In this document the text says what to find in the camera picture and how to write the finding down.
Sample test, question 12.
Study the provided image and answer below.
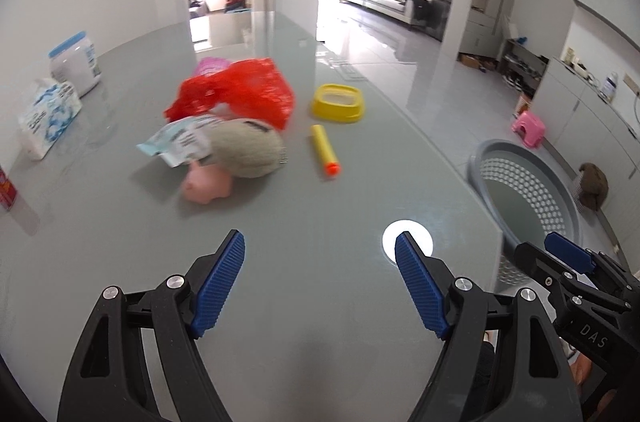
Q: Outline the red plastic net bag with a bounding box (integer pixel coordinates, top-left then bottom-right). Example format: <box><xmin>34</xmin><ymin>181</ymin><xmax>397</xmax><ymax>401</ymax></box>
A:
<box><xmin>165</xmin><ymin>58</ymin><xmax>296</xmax><ymax>132</ymax></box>

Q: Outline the shoe rack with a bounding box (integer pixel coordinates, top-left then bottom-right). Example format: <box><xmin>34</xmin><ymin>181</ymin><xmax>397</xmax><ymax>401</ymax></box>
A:
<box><xmin>500</xmin><ymin>38</ymin><xmax>549</xmax><ymax>90</ymax></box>

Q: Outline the red can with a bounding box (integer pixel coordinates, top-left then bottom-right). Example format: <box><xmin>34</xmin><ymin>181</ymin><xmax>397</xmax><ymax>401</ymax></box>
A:
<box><xmin>0</xmin><ymin>167</ymin><xmax>18</xmax><ymax>212</ymax></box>

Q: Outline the grey perforated plastic basket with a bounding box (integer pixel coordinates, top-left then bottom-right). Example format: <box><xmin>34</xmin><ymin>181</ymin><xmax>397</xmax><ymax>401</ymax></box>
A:
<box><xmin>467</xmin><ymin>139</ymin><xmax>586</xmax><ymax>288</ymax></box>

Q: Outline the yellow plastic bowl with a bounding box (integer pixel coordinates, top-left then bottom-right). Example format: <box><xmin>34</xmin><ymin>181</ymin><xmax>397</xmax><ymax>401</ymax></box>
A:
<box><xmin>311</xmin><ymin>84</ymin><xmax>365</xmax><ymax>124</ymax></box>

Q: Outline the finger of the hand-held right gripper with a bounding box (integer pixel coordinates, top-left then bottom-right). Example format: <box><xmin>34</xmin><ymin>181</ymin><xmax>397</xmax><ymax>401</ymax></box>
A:
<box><xmin>544</xmin><ymin>231</ymin><xmax>640</xmax><ymax>300</ymax></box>
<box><xmin>514</xmin><ymin>241</ymin><xmax>583</xmax><ymax>303</ymax></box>

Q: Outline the white and blue paper packet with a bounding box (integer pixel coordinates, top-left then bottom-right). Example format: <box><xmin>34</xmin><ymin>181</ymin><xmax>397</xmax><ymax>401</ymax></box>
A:
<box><xmin>137</xmin><ymin>116</ymin><xmax>213</xmax><ymax>168</ymax></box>

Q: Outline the brown plush toy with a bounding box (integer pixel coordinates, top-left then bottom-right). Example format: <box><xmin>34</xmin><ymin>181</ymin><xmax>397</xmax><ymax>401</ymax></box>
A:
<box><xmin>574</xmin><ymin>162</ymin><xmax>609</xmax><ymax>211</ymax></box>

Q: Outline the pink plastic stool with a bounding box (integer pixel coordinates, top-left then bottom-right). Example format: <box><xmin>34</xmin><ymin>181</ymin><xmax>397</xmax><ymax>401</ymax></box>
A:
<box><xmin>511</xmin><ymin>111</ymin><xmax>547</xmax><ymax>148</ymax></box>

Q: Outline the person's right hand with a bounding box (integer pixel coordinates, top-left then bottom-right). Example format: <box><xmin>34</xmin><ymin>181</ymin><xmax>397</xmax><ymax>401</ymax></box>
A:
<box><xmin>564</xmin><ymin>342</ymin><xmax>596</xmax><ymax>387</ymax></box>

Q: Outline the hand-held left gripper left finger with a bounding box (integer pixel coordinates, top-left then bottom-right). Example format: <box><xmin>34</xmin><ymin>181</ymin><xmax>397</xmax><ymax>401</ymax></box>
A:
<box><xmin>56</xmin><ymin>229</ymin><xmax>247</xmax><ymax>422</ymax></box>

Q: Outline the white jar with blue lid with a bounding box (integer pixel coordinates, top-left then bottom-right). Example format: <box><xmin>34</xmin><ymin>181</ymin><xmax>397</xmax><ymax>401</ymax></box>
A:
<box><xmin>48</xmin><ymin>31</ymin><xmax>103</xmax><ymax>97</ymax></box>

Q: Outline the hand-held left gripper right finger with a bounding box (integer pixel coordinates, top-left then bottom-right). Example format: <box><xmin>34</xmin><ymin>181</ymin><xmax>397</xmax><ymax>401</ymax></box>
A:
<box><xmin>395</xmin><ymin>232</ymin><xmax>586</xmax><ymax>422</ymax></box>

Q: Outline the beige knit hat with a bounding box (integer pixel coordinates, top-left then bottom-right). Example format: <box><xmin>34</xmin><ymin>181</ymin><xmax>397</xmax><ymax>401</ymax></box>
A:
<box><xmin>202</xmin><ymin>118</ymin><xmax>288</xmax><ymax>179</ymax></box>

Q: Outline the pink pig toy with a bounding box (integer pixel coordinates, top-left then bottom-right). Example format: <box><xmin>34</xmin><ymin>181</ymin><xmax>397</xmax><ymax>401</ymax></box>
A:
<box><xmin>181</xmin><ymin>163</ymin><xmax>234</xmax><ymax>204</ymax></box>

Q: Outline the yellow foam dart orange tip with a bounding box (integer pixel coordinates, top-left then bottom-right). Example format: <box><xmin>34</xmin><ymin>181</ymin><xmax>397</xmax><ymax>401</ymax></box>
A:
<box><xmin>311</xmin><ymin>125</ymin><xmax>341</xmax><ymax>177</ymax></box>

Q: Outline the white counter cabinet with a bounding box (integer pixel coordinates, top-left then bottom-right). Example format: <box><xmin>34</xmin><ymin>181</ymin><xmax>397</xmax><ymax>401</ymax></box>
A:
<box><xmin>530</xmin><ymin>57</ymin><xmax>640</xmax><ymax>253</ymax></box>

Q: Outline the pink plastic shuttlecock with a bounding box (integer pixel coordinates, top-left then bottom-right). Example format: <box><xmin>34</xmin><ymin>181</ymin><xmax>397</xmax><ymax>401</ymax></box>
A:
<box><xmin>194</xmin><ymin>57</ymin><xmax>232</xmax><ymax>78</ymax></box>

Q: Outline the white and blue tissue pack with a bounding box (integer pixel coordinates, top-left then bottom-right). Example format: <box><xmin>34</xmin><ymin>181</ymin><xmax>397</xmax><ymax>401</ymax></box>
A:
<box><xmin>18</xmin><ymin>78</ymin><xmax>82</xmax><ymax>161</ymax></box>

